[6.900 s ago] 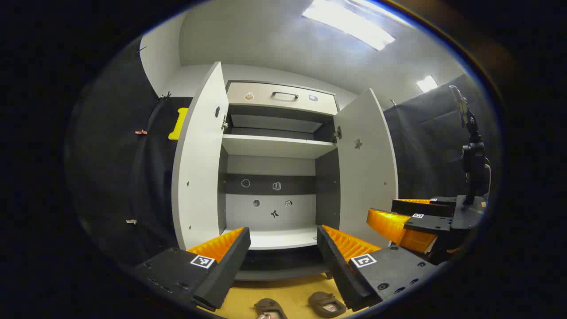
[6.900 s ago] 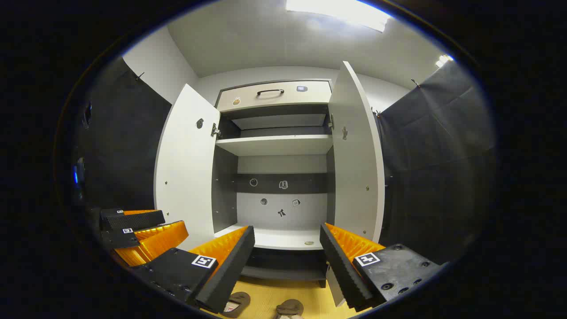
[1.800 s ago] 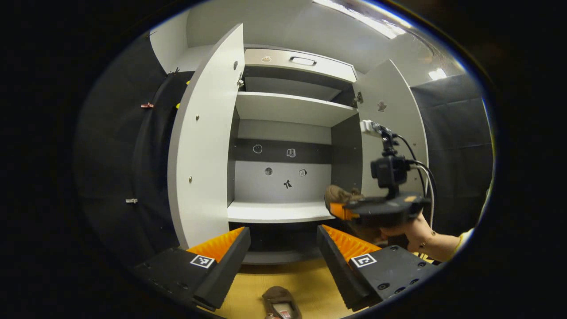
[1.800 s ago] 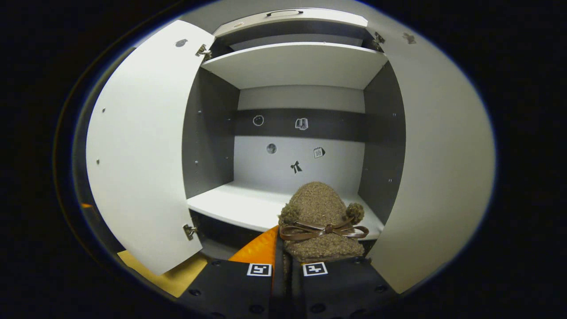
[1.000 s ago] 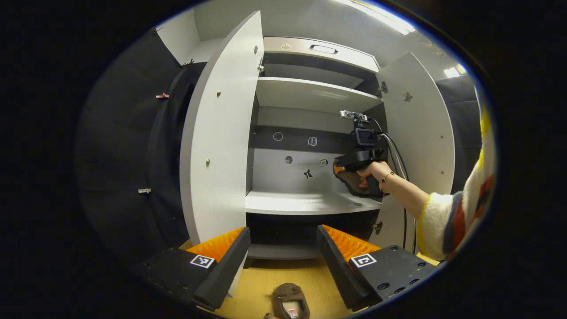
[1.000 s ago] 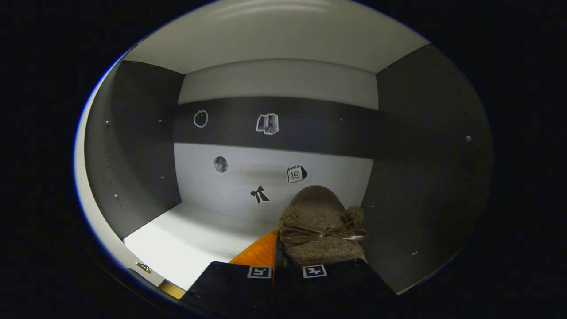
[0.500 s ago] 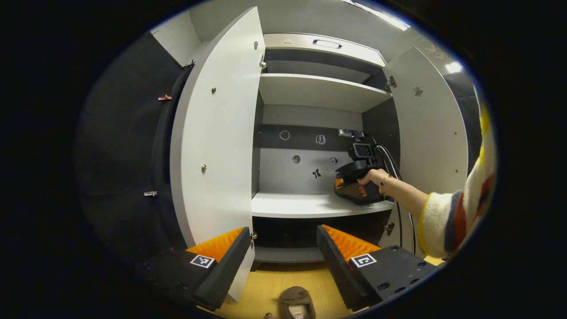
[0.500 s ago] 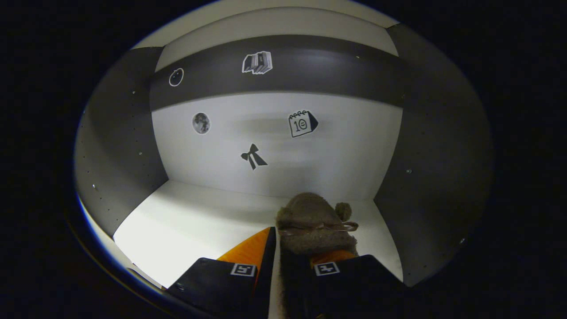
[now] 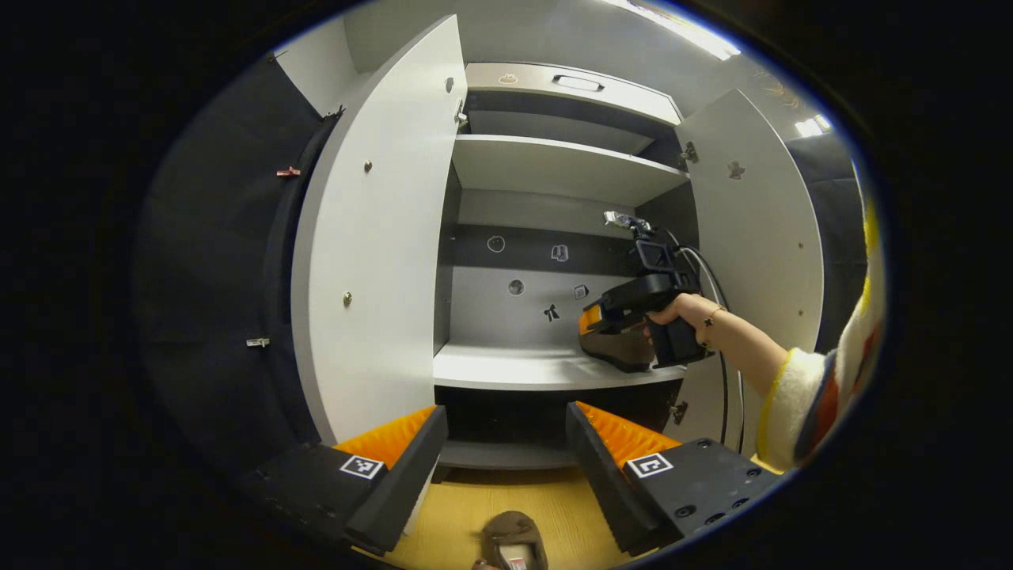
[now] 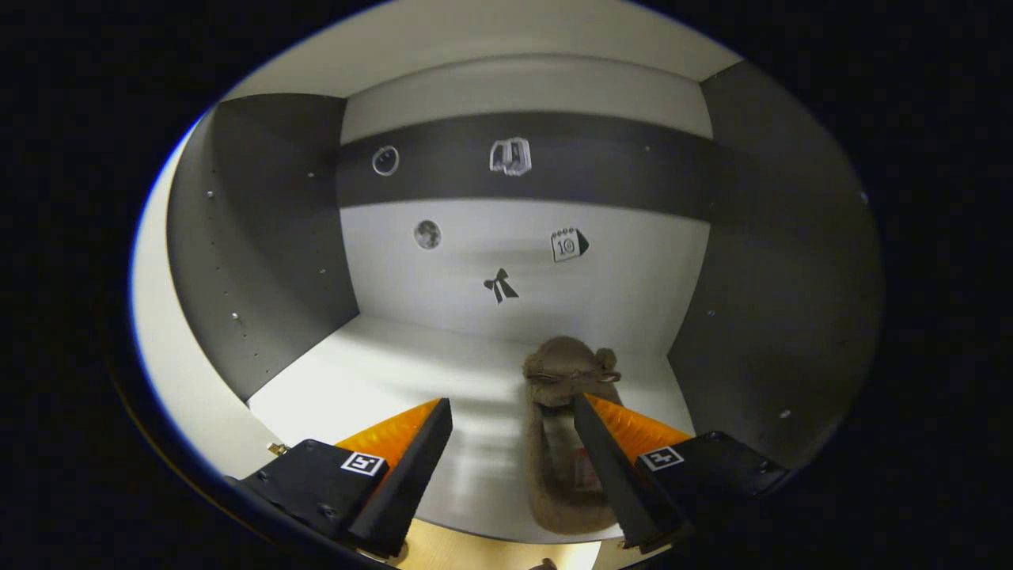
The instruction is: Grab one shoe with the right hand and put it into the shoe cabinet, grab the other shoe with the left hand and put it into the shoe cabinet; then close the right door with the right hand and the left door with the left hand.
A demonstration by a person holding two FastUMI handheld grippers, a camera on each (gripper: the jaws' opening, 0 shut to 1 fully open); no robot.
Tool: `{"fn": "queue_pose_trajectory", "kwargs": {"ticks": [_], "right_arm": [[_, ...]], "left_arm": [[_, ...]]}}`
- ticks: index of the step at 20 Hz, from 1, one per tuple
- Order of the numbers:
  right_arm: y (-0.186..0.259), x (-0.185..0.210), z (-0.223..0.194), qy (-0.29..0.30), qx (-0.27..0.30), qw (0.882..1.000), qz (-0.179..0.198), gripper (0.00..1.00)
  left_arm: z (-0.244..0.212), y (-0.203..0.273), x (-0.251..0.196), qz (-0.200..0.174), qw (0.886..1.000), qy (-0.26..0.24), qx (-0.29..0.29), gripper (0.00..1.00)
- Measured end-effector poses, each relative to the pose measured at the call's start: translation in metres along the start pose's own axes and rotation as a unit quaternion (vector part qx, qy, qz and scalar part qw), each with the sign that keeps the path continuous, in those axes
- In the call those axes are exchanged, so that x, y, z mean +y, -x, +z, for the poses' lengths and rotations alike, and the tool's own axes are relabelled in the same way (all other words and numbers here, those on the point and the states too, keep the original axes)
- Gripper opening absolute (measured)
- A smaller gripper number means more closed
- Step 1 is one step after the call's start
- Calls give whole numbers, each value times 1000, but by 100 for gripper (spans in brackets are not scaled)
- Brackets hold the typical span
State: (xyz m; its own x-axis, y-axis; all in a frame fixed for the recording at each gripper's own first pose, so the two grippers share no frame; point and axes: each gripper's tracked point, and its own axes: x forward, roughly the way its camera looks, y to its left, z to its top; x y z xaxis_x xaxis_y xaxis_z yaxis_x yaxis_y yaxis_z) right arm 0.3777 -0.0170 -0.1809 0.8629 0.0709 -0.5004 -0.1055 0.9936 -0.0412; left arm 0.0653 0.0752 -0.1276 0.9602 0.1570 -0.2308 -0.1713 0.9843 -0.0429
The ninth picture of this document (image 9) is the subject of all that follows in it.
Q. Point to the metal door hinge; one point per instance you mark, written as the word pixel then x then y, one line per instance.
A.
pixel 679 412
pixel 688 154
pixel 460 116

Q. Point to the pink cloth clip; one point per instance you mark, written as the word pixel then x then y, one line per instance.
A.
pixel 287 171

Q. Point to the small ceiling light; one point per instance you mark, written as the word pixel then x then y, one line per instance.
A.
pixel 813 126

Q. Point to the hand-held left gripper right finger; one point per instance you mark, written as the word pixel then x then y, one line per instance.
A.
pixel 605 483

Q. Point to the white shoe cabinet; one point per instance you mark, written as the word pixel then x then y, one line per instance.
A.
pixel 475 313

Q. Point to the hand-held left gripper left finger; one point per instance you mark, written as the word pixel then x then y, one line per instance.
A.
pixel 407 483

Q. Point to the large ceiling light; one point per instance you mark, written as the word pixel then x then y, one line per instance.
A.
pixel 681 28

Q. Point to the white shoe cabinet door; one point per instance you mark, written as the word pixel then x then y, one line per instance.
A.
pixel 760 237
pixel 380 237

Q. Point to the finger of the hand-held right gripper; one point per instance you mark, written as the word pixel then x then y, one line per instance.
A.
pixel 609 321

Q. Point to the black backdrop cloth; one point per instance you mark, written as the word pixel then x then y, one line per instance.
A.
pixel 214 277
pixel 839 237

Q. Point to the brown fuzzy shoe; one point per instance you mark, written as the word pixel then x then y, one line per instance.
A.
pixel 621 352
pixel 514 534

